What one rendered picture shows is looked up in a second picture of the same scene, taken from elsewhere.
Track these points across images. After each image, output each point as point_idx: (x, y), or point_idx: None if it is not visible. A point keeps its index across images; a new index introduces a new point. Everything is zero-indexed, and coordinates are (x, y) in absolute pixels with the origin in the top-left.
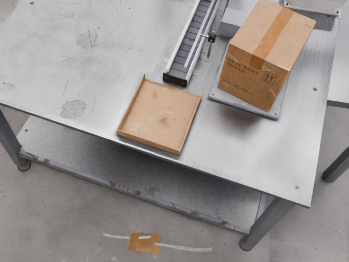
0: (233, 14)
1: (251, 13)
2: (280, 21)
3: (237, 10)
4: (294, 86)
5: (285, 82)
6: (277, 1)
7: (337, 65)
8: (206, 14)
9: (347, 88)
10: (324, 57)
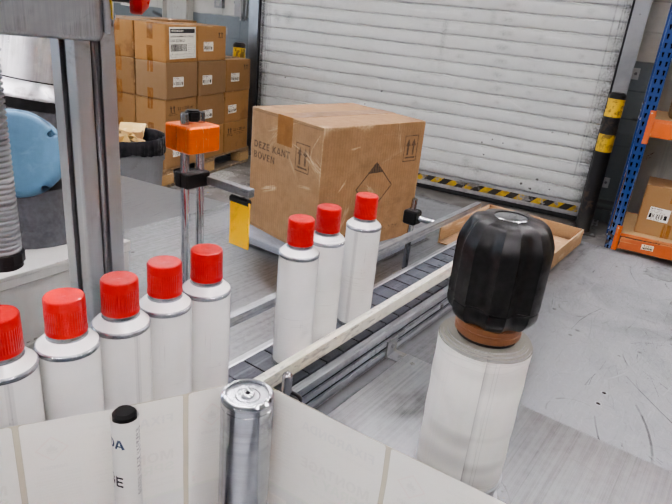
0: None
1: (363, 124)
2: (318, 114)
3: (272, 321)
4: None
5: None
6: None
7: (157, 218)
8: (408, 235)
9: (180, 203)
10: (166, 227)
